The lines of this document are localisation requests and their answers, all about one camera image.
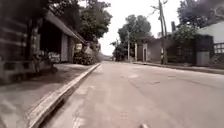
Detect thin pole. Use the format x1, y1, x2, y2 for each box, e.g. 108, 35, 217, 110
126, 31, 131, 62

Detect bush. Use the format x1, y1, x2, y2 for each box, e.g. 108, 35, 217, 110
72, 49, 98, 66

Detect white gate posts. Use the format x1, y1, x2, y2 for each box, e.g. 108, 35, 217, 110
134, 42, 149, 63

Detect pale sign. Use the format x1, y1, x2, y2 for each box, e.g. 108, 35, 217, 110
75, 43, 83, 52

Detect clump of trees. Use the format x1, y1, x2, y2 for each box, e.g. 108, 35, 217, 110
111, 14, 153, 62

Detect grey concrete road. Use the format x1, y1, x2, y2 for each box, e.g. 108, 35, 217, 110
39, 60, 224, 128

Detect large leafy tree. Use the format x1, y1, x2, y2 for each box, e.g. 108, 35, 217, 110
49, 0, 114, 44

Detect utility pole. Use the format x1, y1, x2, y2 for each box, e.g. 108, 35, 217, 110
158, 0, 168, 65

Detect concrete kerb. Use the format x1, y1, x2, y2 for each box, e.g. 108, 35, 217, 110
26, 63, 102, 128

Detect raised grey pavement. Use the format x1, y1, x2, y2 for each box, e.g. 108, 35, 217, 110
132, 60, 224, 76

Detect dark building with awning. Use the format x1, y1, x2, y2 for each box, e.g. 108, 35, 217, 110
0, 0, 88, 84

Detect dark tree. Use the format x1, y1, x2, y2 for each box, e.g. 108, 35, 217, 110
171, 0, 224, 43

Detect white walled building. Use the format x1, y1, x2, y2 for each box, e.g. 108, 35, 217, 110
196, 21, 224, 66

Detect dark gate wall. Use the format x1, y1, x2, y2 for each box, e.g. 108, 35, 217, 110
146, 34, 216, 67

